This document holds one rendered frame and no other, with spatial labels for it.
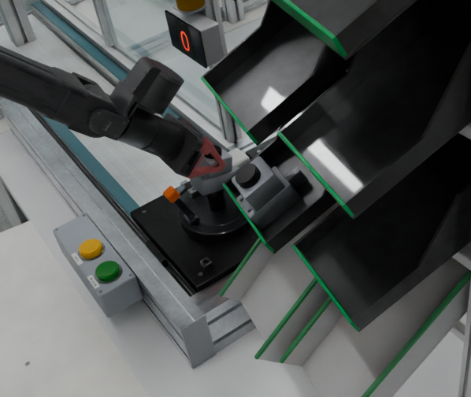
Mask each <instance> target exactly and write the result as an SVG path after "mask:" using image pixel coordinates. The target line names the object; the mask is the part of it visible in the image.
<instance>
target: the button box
mask: <svg viewBox="0 0 471 397"><path fill-rule="evenodd" d="M53 233H54V236H55V238H56V240H57V243H58V245H59V247H60V249H61V252H62V253H63V255H64V256H65V257H66V259H67V260H68V262H69V263H70V265H71V266H72V267H73V269H74V270H75V272H76V273H77V275H78V276H79V278H80V279H81V280H82V281H83V283H84V285H85V286H86V288H87V290H88V291H89V292H90V293H91V295H92V296H93V298H94V299H95V301H96V302H97V304H98V305H99V306H100V308H101V309H102V311H103V312H104V314H105V315H106V316H107V317H112V316H113V315H115V314H117V313H119V312H121V311H122V310H124V309H126V308H127V307H129V306H131V305H132V304H134V303H136V302H138V301H139V300H141V299H143V294H142V292H141V289H140V286H139V282H138V280H137V278H136V275H135V274H134V273H133V272H132V270H131V269H130V268H129V266H128V265H127V264H126V262H125V261H124V260H123V258H122V257H121V256H120V255H119V254H118V253H117V251H116V250H115V249H114V247H113V246H112V245H111V243H110V242H109V241H108V239H107V238H106V237H105V236H104V235H103V234H102V232H101V231H100V230H99V229H98V227H97V226H96V225H95V223H94V222H93V221H92V219H90V218H89V216H88V215H87V214H86V213H85V214H83V215H81V216H79V217H77V218H75V219H73V220H71V221H69V222H67V223H65V224H63V225H61V226H59V227H57V228H55V229H54V230H53ZM88 239H98V240H99V241H100V242H101V243H102V252H101V253H100V254H99V255H98V256H96V257H94V258H83V257H82V256H81V255H80V252H79V247H80V245H81V244H82V243H83V242H84V241H86V240H88ZM106 261H114V262H116V263H117V264H118V265H119V267H120V273H119V275H118V276H117V277H116V278H115V279H113V280H111V281H106V282H104V281H100V280H99V279H98V278H97V277H96V274H95V270H96V268H97V267H98V266H99V265H100V264H101V263H103V262H106Z"/></svg>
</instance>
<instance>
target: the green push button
mask: <svg viewBox="0 0 471 397"><path fill-rule="evenodd" d="M119 273H120V267H119V265H118V264H117V263H116V262H114V261H106V262H103V263H101V264H100V265H99V266H98V267H97V268H96V270H95V274H96V277H97V278H98V279H99V280H100V281H104V282H106V281H111V280H113V279H115V278H116V277H117V276H118V275H119Z"/></svg>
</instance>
